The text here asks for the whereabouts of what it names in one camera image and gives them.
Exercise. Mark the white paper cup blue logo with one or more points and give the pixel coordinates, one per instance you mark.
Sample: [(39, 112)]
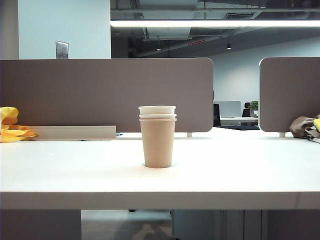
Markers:
[(157, 116), (157, 110)]

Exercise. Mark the plain beige paper cup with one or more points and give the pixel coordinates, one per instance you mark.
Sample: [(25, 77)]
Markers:
[(157, 145)]

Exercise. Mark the black office chair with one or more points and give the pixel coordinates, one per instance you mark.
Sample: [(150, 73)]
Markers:
[(216, 115), (247, 111)]

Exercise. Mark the white background desk screen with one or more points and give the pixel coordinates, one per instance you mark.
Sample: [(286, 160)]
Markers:
[(228, 108)]

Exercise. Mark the white background desk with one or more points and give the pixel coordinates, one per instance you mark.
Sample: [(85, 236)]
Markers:
[(240, 120)]

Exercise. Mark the red LED sign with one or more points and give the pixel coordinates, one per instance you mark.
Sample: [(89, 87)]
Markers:
[(197, 42)]

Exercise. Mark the wide grey-brown desk divider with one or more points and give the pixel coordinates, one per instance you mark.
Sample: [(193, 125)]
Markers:
[(75, 92)]

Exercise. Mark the green potted plant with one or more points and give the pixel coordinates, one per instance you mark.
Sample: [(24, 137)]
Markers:
[(255, 106)]

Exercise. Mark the black ceiling spotlight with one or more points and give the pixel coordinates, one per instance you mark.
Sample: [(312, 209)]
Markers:
[(228, 46)]

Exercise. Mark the long ceiling light strip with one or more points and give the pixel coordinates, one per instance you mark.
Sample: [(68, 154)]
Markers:
[(200, 23)]

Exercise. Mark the grey under-desk cabinet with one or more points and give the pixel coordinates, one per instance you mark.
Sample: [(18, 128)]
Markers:
[(200, 225)]

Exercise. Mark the ceiling air vent grille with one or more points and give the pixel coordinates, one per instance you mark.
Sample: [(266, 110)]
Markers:
[(237, 16)]

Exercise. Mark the narrow grey-brown desk divider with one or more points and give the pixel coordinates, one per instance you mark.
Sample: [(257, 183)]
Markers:
[(287, 95)]

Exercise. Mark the brown fabric bag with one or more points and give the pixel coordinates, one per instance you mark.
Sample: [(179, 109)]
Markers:
[(298, 126)]

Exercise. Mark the yellow cloth bag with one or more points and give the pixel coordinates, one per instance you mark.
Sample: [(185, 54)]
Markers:
[(10, 132)]

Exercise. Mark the small yellow object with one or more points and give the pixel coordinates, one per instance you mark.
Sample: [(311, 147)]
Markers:
[(318, 125)]

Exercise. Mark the dark desk side panel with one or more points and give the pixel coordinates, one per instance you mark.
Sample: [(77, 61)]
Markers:
[(37, 225), (295, 225)]

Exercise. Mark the white divider foot bracket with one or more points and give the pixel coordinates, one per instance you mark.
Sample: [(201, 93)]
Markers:
[(282, 134), (189, 134)]

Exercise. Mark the metal wall switch plate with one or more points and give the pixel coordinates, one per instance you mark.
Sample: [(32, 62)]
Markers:
[(62, 49)]

